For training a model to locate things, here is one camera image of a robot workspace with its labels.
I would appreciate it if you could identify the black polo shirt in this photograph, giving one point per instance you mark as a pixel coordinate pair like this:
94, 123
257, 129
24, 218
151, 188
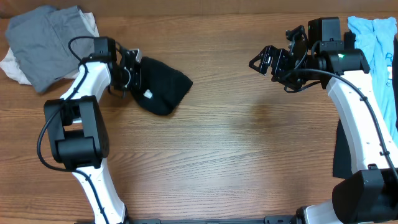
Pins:
162, 87

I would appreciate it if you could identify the grey folded trousers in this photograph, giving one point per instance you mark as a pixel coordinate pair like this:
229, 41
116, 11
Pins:
42, 40

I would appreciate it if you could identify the light blue t-shirt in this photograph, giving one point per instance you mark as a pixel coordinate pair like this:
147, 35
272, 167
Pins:
376, 39

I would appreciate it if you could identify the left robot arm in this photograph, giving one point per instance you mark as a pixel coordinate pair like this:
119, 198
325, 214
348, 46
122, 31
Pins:
76, 129

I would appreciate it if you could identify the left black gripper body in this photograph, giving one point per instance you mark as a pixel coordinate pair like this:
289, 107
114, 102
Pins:
128, 80

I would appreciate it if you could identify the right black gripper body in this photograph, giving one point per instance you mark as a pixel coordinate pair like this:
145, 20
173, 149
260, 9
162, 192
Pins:
280, 62

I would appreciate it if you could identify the black garment under pile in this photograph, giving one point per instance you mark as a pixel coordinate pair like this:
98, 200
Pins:
342, 157

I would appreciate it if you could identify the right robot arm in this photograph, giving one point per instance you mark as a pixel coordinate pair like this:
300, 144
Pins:
317, 54

